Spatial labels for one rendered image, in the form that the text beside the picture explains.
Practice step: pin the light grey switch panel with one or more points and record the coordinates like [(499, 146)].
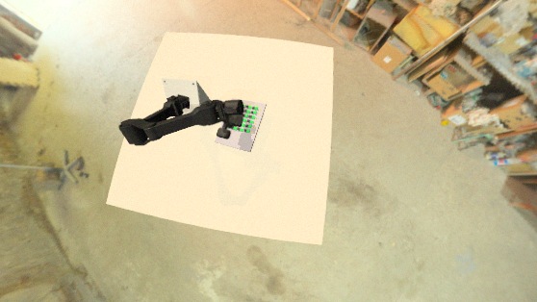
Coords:
[(243, 137)]

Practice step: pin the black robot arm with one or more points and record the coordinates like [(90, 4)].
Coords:
[(140, 131)]

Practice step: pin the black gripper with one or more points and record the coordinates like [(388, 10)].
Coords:
[(224, 132)]

